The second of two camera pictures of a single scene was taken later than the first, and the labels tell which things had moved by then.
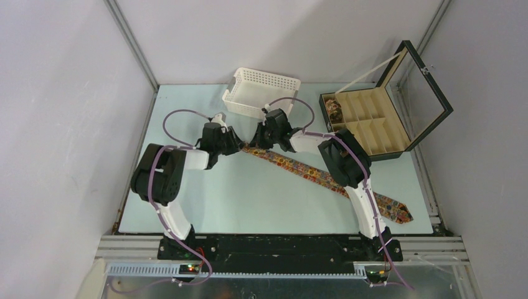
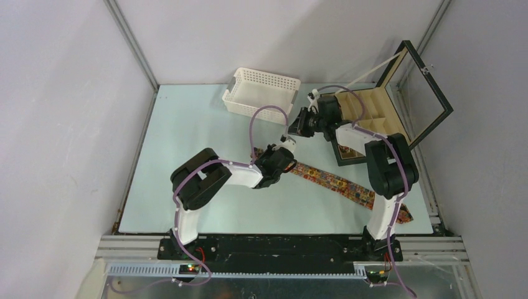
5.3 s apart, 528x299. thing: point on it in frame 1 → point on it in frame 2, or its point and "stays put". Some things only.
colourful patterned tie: x=389 y=208 stays put
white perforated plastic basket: x=252 y=91 stays put
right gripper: x=258 y=141 → x=299 y=127
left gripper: x=236 y=142 → x=269 y=150
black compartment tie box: x=389 y=119 stays put
